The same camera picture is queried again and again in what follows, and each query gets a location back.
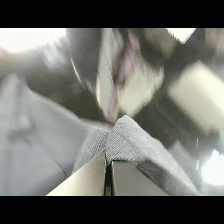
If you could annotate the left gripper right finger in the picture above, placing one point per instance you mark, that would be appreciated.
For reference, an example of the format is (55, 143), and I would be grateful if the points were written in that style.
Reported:
(133, 181)

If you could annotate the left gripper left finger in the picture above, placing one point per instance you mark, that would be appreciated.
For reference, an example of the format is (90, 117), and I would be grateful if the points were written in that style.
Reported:
(88, 181)

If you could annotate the grey shirt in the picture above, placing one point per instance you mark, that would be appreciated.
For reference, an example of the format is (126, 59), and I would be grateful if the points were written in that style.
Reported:
(133, 143)

